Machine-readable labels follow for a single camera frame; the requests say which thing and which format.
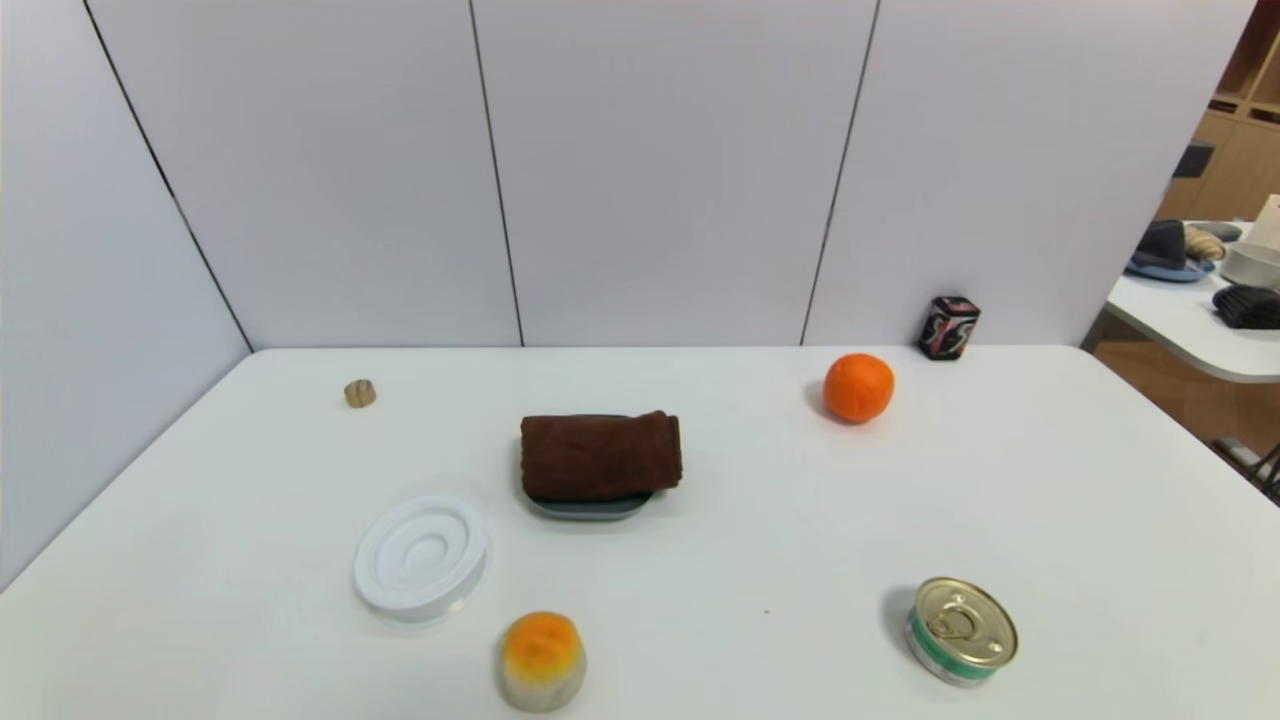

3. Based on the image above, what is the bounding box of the brown towel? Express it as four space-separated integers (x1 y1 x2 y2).
519 410 684 503

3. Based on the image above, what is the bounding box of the grey square dish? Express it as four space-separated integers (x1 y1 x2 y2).
523 414 657 523

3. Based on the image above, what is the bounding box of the orange fruit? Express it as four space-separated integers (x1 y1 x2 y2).
823 353 896 425

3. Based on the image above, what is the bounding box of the white round plastic lid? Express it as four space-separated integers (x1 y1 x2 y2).
352 496 491 626

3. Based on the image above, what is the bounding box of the black patterned tin box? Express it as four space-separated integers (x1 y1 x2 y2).
919 296 982 362

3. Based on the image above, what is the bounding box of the orange topped round cake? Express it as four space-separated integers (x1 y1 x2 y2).
500 611 588 713

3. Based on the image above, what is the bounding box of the gold lid tin can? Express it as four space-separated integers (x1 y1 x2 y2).
905 577 1019 688

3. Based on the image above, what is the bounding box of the dark blue hat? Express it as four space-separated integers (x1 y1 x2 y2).
1126 220 1216 283

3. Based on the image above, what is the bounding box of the white side table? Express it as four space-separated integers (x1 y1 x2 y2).
1083 220 1280 384

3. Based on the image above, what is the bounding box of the black knitted item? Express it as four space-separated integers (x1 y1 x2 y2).
1212 285 1280 330

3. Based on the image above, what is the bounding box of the black metal stand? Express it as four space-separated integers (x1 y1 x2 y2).
1214 436 1280 504

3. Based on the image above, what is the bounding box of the wooden shelf cabinet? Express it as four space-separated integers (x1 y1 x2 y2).
1157 0 1280 223

